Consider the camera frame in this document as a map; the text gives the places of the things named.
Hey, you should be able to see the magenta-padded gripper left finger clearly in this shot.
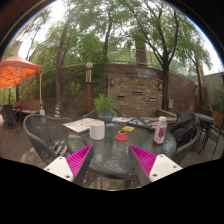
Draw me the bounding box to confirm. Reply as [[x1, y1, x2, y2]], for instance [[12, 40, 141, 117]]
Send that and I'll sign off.
[[43, 144, 95, 187]]

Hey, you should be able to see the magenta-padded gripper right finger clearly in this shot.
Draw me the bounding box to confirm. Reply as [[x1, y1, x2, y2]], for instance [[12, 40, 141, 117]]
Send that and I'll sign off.
[[128, 144, 184, 187]]

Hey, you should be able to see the pink drink bottle white cap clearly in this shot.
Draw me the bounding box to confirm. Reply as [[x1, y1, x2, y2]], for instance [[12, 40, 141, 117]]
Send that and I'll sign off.
[[152, 115, 168, 146]]

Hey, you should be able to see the flat round red coaster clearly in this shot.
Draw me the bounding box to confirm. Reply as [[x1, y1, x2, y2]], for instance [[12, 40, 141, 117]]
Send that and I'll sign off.
[[114, 133, 130, 142]]

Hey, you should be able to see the white cup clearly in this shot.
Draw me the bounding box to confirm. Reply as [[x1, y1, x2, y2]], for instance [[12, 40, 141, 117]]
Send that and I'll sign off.
[[89, 119, 106, 141]]

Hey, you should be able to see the yellow card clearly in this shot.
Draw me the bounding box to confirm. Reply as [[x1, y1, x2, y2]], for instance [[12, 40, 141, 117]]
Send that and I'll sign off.
[[121, 125, 136, 132]]

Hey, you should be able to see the black sticker-covered laptop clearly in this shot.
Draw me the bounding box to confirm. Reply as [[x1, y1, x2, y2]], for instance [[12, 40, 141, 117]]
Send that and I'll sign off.
[[126, 116, 159, 131]]

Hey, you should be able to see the white sticker sheet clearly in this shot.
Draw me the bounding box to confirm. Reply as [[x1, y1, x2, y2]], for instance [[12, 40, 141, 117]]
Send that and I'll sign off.
[[111, 116, 133, 123]]

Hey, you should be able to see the black jacket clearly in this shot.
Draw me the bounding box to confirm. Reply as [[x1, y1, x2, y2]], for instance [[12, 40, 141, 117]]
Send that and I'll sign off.
[[169, 109, 200, 148]]

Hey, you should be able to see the blue yellow striped bollard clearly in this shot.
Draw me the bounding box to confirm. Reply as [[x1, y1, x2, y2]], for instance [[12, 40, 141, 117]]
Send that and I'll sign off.
[[54, 101, 62, 118]]

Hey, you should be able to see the green plant in teal pot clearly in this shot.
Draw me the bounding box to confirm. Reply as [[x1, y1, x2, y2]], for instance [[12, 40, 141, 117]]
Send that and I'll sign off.
[[93, 93, 115, 123]]

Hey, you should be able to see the black metal chair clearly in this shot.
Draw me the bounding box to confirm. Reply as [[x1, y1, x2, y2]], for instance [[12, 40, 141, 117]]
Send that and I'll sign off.
[[198, 113, 224, 156]]

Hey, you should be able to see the dark chair group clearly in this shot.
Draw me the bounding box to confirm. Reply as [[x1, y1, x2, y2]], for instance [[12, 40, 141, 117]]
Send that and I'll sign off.
[[1, 104, 23, 129]]

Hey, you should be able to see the orange canopy umbrella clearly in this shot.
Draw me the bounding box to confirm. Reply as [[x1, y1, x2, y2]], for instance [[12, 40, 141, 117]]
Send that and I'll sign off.
[[0, 52, 46, 116]]

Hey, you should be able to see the globe lamp post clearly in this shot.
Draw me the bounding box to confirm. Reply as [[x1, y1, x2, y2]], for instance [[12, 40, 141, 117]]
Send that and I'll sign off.
[[83, 61, 94, 114]]

